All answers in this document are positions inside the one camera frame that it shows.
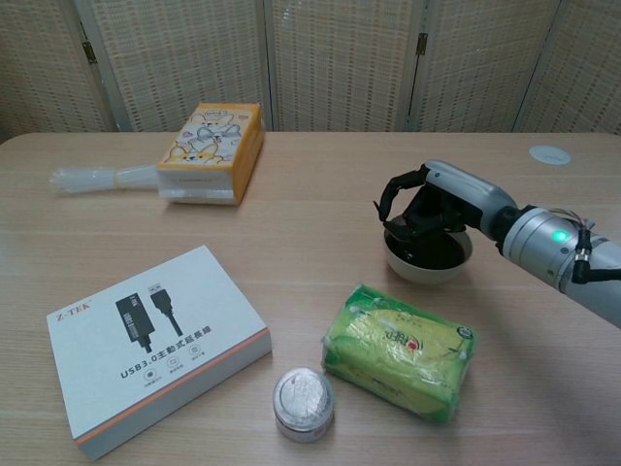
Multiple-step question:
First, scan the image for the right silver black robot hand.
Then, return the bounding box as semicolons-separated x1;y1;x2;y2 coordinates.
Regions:
373;159;519;243

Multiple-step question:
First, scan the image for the white bowl dark liquid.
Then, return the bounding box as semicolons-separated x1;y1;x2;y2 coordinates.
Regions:
382;223;474;286

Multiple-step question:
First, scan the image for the white table grommet cover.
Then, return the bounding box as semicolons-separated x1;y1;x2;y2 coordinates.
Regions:
528;144;572;166

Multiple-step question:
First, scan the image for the green tissue pack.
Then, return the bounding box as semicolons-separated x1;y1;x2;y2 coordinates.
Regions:
320;283;480;422

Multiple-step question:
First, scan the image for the woven folding screen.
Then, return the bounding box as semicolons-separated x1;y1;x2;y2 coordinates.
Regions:
0;0;621;135

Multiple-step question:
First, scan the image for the small round silver tin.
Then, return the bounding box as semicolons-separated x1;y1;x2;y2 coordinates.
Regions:
272;367;337;444

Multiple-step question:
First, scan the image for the orange corgi tissue pack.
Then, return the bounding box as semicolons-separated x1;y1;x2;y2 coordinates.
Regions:
155;101;267;209

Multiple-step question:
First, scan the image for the clear plastic straw bundle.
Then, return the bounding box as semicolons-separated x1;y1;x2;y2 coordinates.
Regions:
50;164;160;196

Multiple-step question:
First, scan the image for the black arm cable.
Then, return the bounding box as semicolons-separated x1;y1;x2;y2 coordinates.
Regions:
571;226;621;285

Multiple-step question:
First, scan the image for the white USB cable box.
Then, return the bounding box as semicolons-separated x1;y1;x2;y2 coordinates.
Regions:
46;245;273;461

